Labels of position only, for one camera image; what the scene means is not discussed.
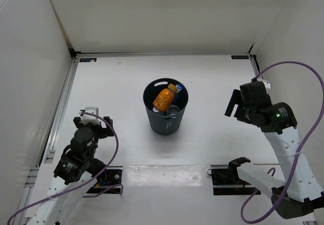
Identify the blue corner sticker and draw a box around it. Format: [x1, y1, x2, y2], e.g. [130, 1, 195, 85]
[231, 55, 249, 60]
[79, 58, 97, 63]

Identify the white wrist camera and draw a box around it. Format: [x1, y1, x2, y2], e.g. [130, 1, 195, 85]
[79, 107, 100, 125]
[251, 78, 271, 91]

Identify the left blue corner sticker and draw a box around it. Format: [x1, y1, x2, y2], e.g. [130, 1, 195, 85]
[79, 58, 97, 63]

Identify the orange juice bottle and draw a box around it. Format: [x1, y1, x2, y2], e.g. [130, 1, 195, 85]
[153, 83, 178, 112]

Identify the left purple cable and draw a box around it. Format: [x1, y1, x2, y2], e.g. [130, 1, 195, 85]
[7, 112, 124, 225]

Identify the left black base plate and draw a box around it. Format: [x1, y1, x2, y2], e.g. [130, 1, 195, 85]
[86, 166, 123, 196]

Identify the left aluminium frame rail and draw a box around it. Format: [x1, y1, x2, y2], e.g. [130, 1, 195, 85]
[17, 57, 77, 210]

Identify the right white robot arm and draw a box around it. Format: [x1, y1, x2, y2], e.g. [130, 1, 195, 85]
[225, 81, 323, 219]

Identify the clear plastic bottle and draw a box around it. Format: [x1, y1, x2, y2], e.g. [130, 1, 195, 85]
[166, 105, 181, 116]

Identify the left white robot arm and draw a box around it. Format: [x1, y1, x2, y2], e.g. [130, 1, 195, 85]
[28, 110, 117, 224]

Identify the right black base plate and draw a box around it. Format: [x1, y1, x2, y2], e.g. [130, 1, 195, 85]
[206, 166, 256, 196]

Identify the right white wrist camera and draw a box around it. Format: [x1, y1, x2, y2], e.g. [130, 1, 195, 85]
[251, 78, 271, 91]

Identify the dark grey plastic bin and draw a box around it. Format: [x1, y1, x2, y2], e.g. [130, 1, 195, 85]
[143, 78, 189, 136]

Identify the purple cable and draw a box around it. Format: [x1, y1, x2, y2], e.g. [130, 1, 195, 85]
[239, 61, 324, 223]
[7, 112, 124, 225]

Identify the blue label plastic bottle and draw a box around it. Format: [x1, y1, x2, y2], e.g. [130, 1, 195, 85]
[174, 84, 182, 102]

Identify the green label plastic bottle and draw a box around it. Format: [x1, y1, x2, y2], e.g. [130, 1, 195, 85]
[152, 107, 164, 115]

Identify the right blue corner sticker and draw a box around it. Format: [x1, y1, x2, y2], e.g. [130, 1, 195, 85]
[231, 55, 249, 60]

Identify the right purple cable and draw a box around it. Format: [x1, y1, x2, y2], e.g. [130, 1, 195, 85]
[239, 61, 324, 223]

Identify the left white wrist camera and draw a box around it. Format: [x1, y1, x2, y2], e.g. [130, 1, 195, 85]
[79, 107, 100, 125]

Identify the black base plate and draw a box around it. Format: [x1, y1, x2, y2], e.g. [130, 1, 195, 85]
[86, 166, 123, 196]
[206, 166, 256, 196]

